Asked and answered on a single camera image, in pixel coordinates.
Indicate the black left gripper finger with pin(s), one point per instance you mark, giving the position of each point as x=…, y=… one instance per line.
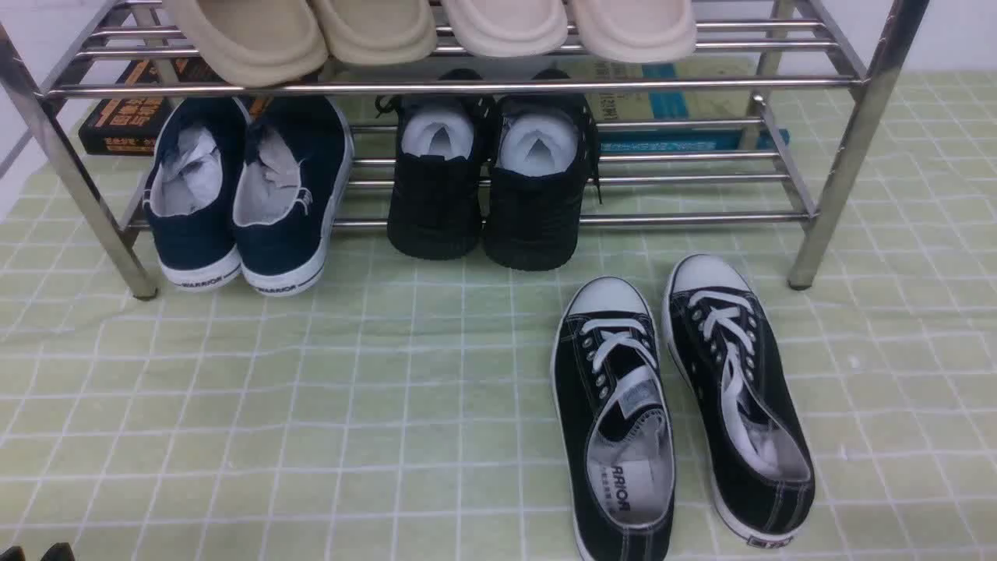
x=61, y=551
x=13, y=553

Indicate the navy canvas sneaker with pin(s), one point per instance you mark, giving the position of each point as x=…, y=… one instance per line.
x=189, y=192
x=297, y=163

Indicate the silver metal shoe rack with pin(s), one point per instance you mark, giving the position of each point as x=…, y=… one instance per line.
x=124, y=52

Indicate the green checkered cloth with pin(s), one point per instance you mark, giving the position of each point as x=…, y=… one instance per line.
x=402, y=410

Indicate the black orange book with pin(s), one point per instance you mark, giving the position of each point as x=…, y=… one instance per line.
x=131, y=126

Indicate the black knit sneaker left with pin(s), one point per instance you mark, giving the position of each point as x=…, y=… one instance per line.
x=442, y=143

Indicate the black knit sneaker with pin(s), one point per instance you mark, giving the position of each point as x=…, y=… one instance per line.
x=546, y=152
x=442, y=143

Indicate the tan slipper far left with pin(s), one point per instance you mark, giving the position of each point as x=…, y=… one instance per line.
x=253, y=43

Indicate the tan slipper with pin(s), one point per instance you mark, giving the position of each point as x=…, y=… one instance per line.
x=377, y=33
x=253, y=43

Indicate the black white canvas sneaker left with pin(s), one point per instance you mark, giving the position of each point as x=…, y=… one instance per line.
x=616, y=427

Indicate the black white canvas sneaker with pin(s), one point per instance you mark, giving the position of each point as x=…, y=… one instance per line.
x=719, y=336
x=616, y=427

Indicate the black knit sneaker right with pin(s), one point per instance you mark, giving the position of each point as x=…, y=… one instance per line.
x=546, y=152

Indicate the cream slipper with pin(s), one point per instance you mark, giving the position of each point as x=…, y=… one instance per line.
x=637, y=32
x=508, y=29

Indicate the black white canvas sneaker right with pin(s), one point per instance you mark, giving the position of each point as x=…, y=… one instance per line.
x=719, y=336

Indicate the cream slipper far right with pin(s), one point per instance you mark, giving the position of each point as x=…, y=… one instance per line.
x=637, y=32

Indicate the blue beige book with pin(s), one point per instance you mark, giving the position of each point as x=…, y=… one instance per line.
x=706, y=117

